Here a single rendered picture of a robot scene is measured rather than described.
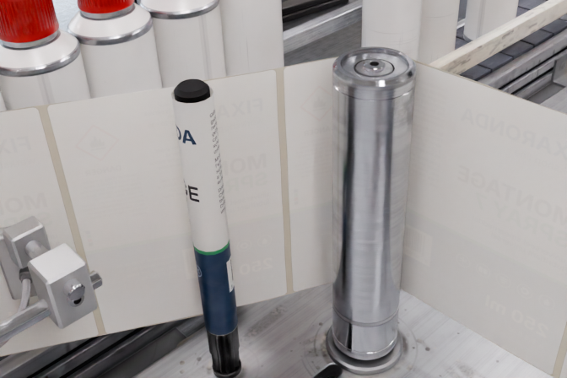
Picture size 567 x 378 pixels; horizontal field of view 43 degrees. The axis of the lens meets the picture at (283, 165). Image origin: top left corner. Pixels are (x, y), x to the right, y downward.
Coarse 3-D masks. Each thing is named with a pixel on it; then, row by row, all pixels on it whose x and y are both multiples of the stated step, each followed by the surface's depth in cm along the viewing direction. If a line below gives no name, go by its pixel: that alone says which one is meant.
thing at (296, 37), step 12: (360, 0) 66; (336, 12) 64; (348, 12) 64; (360, 12) 65; (300, 24) 62; (312, 24) 62; (324, 24) 62; (336, 24) 64; (348, 24) 65; (288, 36) 60; (300, 36) 61; (312, 36) 62; (288, 48) 60
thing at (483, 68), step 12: (528, 0) 85; (540, 0) 85; (552, 24) 79; (564, 24) 79; (456, 36) 78; (528, 36) 77; (540, 36) 77; (552, 36) 78; (456, 48) 75; (516, 48) 75; (528, 48) 75; (492, 60) 73; (504, 60) 73; (468, 72) 71; (480, 72) 71; (492, 72) 72; (0, 360) 44
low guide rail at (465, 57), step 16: (560, 0) 76; (528, 16) 73; (544, 16) 75; (560, 16) 77; (496, 32) 70; (512, 32) 71; (528, 32) 74; (464, 48) 68; (480, 48) 68; (496, 48) 70; (432, 64) 65; (448, 64) 65; (464, 64) 67
